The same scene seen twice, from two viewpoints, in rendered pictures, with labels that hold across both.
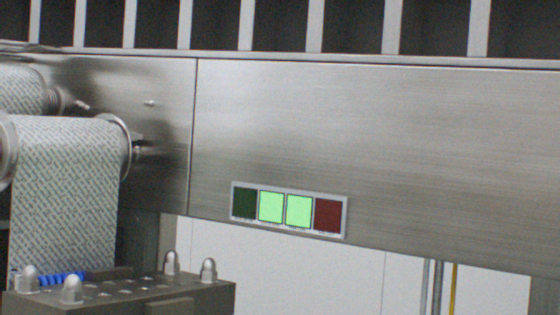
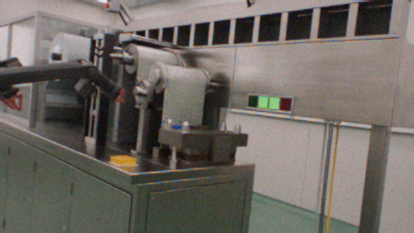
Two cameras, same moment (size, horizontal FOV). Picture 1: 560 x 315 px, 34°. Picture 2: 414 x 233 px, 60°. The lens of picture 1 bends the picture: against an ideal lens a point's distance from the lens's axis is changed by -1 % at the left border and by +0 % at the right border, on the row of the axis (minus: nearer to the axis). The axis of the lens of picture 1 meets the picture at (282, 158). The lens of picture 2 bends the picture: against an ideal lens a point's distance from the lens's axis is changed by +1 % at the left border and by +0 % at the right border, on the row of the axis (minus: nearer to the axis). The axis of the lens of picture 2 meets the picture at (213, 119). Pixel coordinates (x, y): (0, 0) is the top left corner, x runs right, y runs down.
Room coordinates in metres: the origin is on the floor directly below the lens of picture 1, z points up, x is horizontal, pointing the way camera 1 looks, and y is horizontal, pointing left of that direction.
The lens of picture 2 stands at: (0.02, -0.01, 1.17)
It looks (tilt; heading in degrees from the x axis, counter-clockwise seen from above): 3 degrees down; 9
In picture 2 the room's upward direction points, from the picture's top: 6 degrees clockwise
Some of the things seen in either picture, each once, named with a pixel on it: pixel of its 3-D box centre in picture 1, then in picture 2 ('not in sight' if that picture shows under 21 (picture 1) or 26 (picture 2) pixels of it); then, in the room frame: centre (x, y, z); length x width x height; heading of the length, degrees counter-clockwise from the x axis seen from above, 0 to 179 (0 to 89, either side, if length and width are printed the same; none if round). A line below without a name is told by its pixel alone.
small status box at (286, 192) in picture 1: (286, 208); (269, 103); (1.60, -0.01, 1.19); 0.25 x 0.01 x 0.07; 53
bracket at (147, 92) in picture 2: not in sight; (141, 119); (1.57, 0.55, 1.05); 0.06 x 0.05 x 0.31; 143
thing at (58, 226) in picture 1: (65, 231); (184, 110); (1.64, 0.37, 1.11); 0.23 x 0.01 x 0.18; 143
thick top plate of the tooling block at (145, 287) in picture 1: (126, 303); (205, 138); (1.60, 0.25, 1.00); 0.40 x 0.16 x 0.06; 143
